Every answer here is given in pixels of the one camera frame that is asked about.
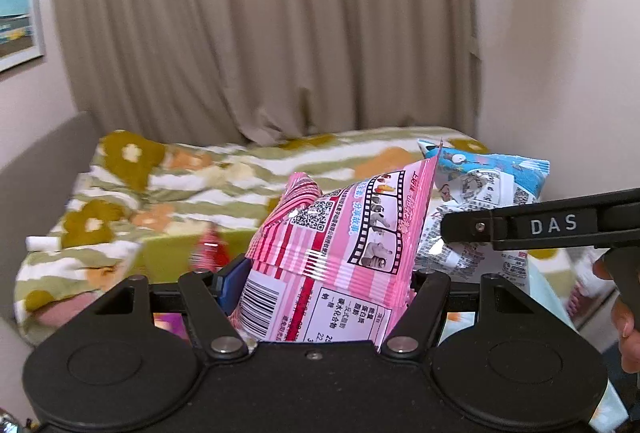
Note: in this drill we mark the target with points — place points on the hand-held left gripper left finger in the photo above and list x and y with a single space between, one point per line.
232 285

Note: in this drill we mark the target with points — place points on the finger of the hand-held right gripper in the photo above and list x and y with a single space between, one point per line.
467 225

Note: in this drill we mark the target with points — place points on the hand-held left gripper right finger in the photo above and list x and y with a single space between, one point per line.
430 294

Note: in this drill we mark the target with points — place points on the red snack bag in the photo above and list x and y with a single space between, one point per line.
210 248

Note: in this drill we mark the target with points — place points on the cream and blue snack bag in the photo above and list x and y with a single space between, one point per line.
490 183

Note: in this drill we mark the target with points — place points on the pink striped snack bag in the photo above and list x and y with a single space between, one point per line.
340 273

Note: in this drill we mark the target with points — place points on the person's right hand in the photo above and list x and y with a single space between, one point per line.
626 343

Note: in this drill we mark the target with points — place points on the light blue daisy cloth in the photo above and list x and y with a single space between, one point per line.
545 293

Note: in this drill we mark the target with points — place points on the pink white plastic pack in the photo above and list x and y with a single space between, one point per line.
582 285

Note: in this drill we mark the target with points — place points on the purple chip bag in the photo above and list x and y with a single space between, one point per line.
170 328

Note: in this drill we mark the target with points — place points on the green floral blanket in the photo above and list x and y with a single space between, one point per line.
150 193

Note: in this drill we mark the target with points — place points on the beige curtain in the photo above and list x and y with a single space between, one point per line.
250 13

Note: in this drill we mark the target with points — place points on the framed wall picture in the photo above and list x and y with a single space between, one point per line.
20 23

